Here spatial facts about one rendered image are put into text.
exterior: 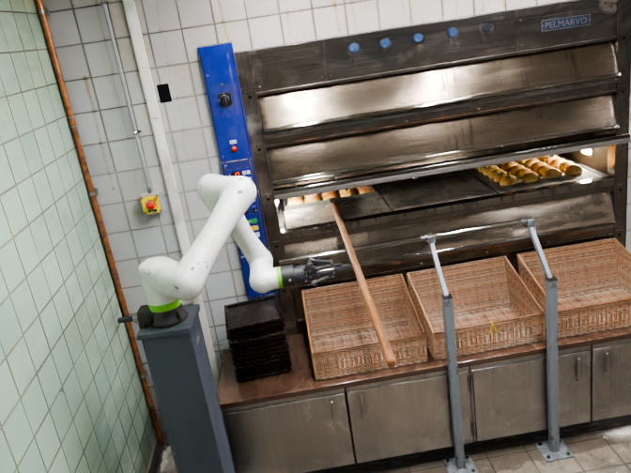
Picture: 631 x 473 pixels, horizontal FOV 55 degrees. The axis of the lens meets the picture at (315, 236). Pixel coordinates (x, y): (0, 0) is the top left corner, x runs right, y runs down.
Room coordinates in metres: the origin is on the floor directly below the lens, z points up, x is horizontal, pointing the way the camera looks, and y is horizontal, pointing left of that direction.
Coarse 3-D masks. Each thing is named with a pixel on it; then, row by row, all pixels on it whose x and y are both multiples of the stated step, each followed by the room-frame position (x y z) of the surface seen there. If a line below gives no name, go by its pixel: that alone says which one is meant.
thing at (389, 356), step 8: (336, 208) 3.19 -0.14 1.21; (336, 216) 3.06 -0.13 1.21; (344, 232) 2.79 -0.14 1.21; (344, 240) 2.70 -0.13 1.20; (352, 248) 2.58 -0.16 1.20; (352, 256) 2.47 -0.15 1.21; (352, 264) 2.40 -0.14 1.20; (360, 272) 2.29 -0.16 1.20; (360, 280) 2.22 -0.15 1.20; (368, 296) 2.06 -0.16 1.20; (368, 304) 2.00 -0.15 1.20; (368, 312) 1.96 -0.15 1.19; (376, 312) 1.93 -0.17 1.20; (376, 320) 1.87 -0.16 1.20; (376, 328) 1.82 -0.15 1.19; (384, 336) 1.75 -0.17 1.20; (384, 344) 1.70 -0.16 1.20; (384, 352) 1.66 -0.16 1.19; (392, 360) 1.61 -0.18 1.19
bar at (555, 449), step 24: (408, 240) 2.66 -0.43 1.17; (432, 240) 2.65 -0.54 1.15; (552, 288) 2.45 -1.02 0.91; (552, 312) 2.45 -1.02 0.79; (552, 336) 2.45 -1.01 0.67; (456, 360) 2.44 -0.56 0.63; (552, 360) 2.45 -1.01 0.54; (456, 384) 2.44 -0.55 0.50; (552, 384) 2.45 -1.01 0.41; (456, 408) 2.44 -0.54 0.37; (552, 408) 2.45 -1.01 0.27; (456, 432) 2.44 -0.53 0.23; (552, 432) 2.45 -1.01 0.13; (456, 456) 2.44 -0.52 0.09; (552, 456) 2.42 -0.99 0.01
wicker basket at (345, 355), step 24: (312, 288) 2.98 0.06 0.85; (336, 288) 2.98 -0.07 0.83; (360, 288) 2.98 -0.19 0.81; (384, 288) 2.98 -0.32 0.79; (312, 312) 2.95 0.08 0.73; (336, 312) 2.95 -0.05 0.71; (360, 312) 2.94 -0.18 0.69; (384, 312) 2.94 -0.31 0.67; (408, 312) 2.87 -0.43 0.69; (312, 336) 2.92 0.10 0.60; (336, 336) 2.90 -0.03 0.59; (360, 336) 2.87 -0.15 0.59; (408, 336) 2.54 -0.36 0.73; (312, 360) 2.52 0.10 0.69; (336, 360) 2.52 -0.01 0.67; (360, 360) 2.53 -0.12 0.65; (384, 360) 2.53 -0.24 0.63; (408, 360) 2.53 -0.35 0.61
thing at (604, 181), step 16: (608, 176) 3.11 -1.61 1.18; (512, 192) 3.09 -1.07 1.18; (528, 192) 3.06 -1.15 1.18; (544, 192) 3.06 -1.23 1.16; (560, 192) 3.06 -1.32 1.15; (416, 208) 3.07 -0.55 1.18; (432, 208) 3.04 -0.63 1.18; (448, 208) 3.04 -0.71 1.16; (464, 208) 3.04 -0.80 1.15; (320, 224) 3.05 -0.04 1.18; (336, 224) 3.02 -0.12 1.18; (352, 224) 3.02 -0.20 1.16; (368, 224) 3.03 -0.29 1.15
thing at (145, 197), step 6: (144, 192) 2.98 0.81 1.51; (156, 192) 2.93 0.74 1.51; (144, 198) 2.92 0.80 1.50; (150, 198) 2.92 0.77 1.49; (162, 198) 2.98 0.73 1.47; (144, 204) 2.92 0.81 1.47; (156, 204) 2.92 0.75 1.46; (162, 204) 2.95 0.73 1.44; (144, 210) 2.92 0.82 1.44; (150, 210) 2.92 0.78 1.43; (156, 210) 2.92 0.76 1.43; (162, 210) 2.92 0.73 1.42
